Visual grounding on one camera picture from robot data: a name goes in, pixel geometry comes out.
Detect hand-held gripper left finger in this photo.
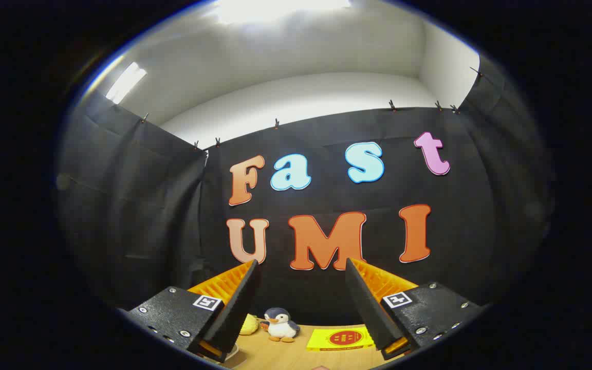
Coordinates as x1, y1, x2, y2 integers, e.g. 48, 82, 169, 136
116, 258, 261, 363

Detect row of small black clips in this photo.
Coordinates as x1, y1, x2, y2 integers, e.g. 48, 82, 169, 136
139, 66, 484, 151

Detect yellow round plush bun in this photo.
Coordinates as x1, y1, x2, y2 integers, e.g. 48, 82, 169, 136
238, 313, 260, 336

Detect penguin plush toy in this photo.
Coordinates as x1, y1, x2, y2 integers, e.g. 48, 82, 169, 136
263, 307, 301, 343

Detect yellow book with red circle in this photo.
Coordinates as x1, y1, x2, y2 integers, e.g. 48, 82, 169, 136
306, 326, 375, 352

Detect ceiling light panel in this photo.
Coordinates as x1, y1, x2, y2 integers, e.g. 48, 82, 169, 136
214, 0, 353, 25
105, 62, 147, 105

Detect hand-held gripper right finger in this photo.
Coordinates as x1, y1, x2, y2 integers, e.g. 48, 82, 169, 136
345, 257, 484, 360

